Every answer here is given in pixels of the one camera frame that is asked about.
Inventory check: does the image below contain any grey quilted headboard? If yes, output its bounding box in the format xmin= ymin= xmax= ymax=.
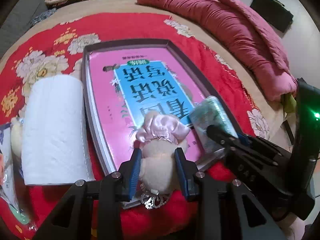
xmin=1 ymin=0 xmax=47 ymax=57

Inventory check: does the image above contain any pink folded quilt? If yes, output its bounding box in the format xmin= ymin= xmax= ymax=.
xmin=137 ymin=0 xmax=298 ymax=101

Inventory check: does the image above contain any green floral tissue pack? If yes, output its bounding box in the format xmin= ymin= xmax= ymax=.
xmin=188 ymin=96 xmax=238 ymax=154

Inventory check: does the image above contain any white blue snack packet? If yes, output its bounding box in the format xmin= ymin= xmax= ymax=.
xmin=1 ymin=123 xmax=30 ymax=225

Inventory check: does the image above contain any white paper towel roll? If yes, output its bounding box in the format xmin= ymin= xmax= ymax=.
xmin=21 ymin=75 xmax=94 ymax=186

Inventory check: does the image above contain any black wall television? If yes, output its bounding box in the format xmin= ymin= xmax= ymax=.
xmin=250 ymin=0 xmax=293 ymax=33

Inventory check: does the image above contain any pink and blue book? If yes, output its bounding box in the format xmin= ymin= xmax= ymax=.
xmin=85 ymin=46 xmax=215 ymax=174

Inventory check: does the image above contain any dark tray box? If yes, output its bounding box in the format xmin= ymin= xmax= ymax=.
xmin=82 ymin=38 xmax=242 ymax=174

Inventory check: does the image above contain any plush doll with pink dress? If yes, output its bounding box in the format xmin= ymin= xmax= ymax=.
xmin=136 ymin=111 xmax=190 ymax=210

